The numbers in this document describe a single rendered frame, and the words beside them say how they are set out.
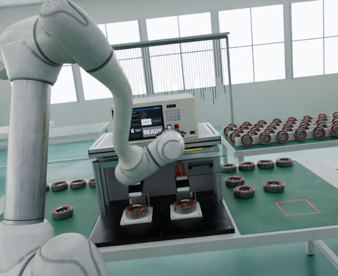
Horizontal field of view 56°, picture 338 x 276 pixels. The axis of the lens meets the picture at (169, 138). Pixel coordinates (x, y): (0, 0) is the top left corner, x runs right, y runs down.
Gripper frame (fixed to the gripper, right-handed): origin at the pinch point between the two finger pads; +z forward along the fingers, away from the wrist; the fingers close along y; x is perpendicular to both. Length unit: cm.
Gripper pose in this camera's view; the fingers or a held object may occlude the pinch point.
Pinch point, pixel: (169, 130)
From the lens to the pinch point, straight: 154.1
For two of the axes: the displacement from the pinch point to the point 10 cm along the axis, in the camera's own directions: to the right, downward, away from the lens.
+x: -1.1, -9.7, -2.0
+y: 9.9, -1.1, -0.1
